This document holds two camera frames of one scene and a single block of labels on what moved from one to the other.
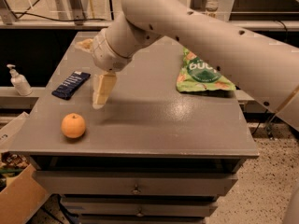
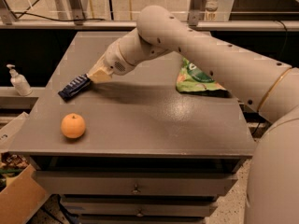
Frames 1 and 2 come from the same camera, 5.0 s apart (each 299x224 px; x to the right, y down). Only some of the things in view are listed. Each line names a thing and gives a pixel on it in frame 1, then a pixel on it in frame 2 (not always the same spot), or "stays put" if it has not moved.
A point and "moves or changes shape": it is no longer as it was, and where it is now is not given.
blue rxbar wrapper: x=67 y=89 moves or changes shape
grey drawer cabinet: x=153 y=155 stays put
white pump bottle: x=20 y=82 stays put
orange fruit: x=73 y=125 stays put
